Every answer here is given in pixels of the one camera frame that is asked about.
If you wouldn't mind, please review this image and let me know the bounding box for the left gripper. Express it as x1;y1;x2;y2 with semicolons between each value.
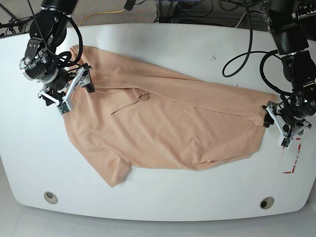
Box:
263;82;316;127

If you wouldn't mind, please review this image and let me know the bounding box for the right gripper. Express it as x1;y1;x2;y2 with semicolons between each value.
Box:
19;40;95;106

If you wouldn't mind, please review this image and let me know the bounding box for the peach T-shirt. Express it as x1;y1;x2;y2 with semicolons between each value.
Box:
63;46;277;187

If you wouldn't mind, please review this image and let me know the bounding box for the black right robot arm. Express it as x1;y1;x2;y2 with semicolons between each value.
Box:
19;0;95;114

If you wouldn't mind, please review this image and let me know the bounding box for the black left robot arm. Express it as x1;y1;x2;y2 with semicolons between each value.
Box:
260;0;316;126

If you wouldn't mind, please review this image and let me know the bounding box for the red tape rectangle marking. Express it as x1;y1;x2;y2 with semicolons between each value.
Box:
281;137;302;174

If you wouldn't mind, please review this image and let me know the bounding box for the right table grommet hole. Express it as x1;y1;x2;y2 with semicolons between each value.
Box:
259;197;275;209

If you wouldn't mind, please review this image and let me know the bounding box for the table grommet hole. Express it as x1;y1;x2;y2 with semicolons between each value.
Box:
43;192;58;204
259;197;275;209

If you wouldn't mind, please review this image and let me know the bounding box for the left table grommet hole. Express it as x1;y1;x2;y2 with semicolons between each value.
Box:
43;192;58;204

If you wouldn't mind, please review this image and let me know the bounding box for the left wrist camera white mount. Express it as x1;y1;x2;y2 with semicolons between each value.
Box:
261;101;312;148

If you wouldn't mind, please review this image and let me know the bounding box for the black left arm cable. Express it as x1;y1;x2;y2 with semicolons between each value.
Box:
222;0;292;96

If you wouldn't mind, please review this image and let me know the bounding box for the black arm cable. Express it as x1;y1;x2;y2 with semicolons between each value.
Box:
66;18;84;65
222;0;292;96

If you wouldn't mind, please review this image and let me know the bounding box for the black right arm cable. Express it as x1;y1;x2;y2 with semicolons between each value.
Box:
66;18;84;65

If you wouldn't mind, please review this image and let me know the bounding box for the yellow cable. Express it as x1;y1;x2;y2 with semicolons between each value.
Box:
79;8;127;27

